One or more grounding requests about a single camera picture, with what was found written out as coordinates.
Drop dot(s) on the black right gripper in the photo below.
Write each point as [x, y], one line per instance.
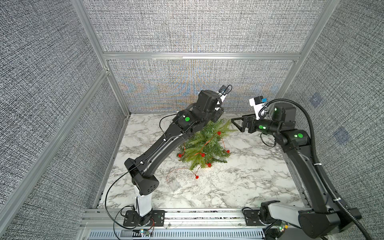
[253, 121]

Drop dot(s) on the small green christmas tree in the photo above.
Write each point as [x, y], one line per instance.
[220, 124]

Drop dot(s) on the red string lights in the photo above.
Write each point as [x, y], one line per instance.
[203, 150]

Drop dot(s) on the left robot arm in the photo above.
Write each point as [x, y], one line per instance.
[187, 122]

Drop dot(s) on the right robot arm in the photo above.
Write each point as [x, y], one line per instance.
[293, 131]

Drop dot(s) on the clear battery box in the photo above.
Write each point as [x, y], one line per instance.
[174, 184]

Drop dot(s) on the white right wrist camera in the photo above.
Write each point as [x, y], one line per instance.
[259, 105]

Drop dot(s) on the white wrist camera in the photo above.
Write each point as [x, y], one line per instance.
[222, 93]
[259, 105]

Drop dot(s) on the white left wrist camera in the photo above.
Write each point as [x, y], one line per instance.
[222, 93]

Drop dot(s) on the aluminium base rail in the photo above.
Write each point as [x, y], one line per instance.
[184, 224]

